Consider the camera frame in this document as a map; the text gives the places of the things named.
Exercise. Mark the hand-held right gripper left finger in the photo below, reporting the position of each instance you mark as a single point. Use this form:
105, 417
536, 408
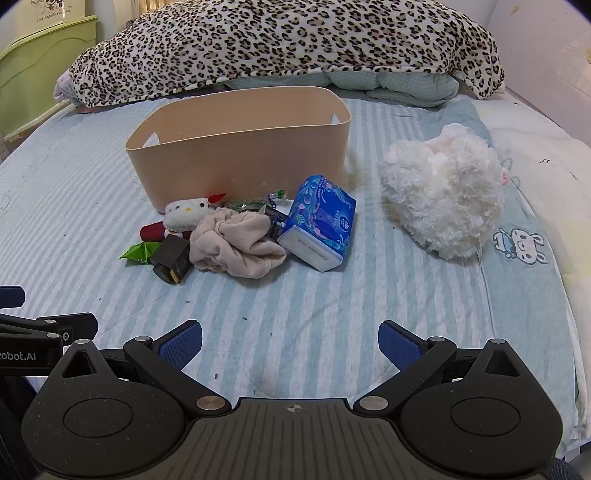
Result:
181, 345

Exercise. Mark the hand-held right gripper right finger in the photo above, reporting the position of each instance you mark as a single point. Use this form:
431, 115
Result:
398, 345

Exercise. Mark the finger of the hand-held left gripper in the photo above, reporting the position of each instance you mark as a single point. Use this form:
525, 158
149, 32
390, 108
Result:
69, 324
11, 297

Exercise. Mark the dark brown small box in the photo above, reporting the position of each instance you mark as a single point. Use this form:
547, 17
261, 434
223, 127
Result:
171, 261

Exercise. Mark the blue striped bed sheet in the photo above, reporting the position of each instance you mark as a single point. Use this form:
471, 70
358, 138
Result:
323, 300

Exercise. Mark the green leaf-shaped wrapper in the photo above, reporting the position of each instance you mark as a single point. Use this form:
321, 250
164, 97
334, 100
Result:
138, 251

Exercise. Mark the crumpled beige cloth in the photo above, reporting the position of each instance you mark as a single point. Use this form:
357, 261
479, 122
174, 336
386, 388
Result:
235, 249

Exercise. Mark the small red object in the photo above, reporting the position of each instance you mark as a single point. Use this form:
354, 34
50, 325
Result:
153, 230

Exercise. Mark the small white cat plush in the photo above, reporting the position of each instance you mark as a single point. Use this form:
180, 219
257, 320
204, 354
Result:
184, 212

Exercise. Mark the teal rabbit print blanket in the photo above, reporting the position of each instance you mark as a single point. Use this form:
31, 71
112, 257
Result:
521, 286

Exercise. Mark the blue patterned tissue pack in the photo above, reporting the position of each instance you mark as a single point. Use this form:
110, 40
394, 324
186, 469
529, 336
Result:
318, 221

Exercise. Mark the small black packet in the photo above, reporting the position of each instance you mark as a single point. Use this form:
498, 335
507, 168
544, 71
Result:
275, 222

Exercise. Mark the white fluffy plush toy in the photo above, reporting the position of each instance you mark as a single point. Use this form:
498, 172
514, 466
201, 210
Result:
438, 194

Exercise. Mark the beige plastic storage bin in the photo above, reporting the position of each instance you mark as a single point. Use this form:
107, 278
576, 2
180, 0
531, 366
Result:
240, 161

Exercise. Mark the pink ruffled pillow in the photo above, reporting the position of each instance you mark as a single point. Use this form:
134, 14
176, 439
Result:
63, 87

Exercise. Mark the green wooden headboard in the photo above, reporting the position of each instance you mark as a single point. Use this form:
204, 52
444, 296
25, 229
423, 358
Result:
41, 64

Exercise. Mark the white quilt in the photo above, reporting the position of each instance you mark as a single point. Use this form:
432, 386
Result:
545, 161

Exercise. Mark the folded teal checked quilt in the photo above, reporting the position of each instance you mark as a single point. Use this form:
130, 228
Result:
406, 87

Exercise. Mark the leopard print blanket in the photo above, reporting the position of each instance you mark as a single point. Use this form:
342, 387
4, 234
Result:
277, 41

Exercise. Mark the cartoon wall sticker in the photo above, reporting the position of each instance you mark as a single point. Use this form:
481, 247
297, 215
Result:
51, 10

